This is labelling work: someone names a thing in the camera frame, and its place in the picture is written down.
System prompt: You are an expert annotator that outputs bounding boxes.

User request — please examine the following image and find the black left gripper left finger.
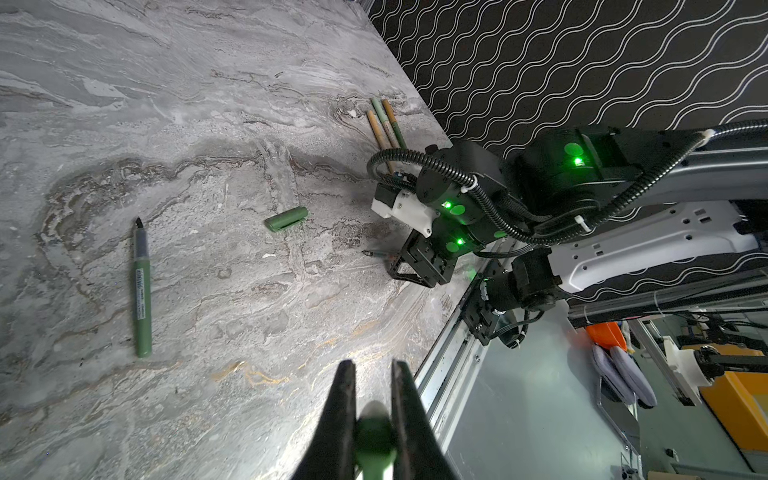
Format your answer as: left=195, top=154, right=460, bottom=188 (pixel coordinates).
left=292, top=360, right=357, bottom=479

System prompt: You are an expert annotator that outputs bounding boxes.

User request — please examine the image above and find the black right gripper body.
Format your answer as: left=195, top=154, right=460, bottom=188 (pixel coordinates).
left=387, top=230, right=457, bottom=288

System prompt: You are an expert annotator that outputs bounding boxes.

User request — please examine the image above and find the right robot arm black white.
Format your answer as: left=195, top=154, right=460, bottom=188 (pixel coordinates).
left=367, top=119, right=767, bottom=348

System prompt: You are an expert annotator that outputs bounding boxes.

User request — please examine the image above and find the green capped pen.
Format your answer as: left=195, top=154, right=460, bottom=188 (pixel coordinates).
left=382, top=99, right=407, bottom=149

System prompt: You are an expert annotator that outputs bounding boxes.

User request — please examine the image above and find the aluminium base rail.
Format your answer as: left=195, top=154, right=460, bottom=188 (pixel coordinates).
left=415, top=279, right=486, bottom=452

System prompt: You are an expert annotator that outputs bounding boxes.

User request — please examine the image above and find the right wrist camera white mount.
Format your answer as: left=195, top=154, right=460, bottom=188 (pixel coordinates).
left=371, top=183, right=438, bottom=238

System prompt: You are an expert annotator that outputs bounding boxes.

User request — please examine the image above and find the green pen cap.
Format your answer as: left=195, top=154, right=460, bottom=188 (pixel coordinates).
left=355, top=400, right=397, bottom=480
left=264, top=206, right=309, bottom=233

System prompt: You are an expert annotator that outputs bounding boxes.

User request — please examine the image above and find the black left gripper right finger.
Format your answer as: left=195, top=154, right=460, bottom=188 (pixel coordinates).
left=391, top=360, right=456, bottom=480

